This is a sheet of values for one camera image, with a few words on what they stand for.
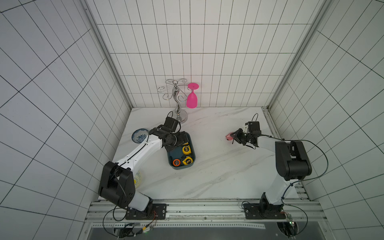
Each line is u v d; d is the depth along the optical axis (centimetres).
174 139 71
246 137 86
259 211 72
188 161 88
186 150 93
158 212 73
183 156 92
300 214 69
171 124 66
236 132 90
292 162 50
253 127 80
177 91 94
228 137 99
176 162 87
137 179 83
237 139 89
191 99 100
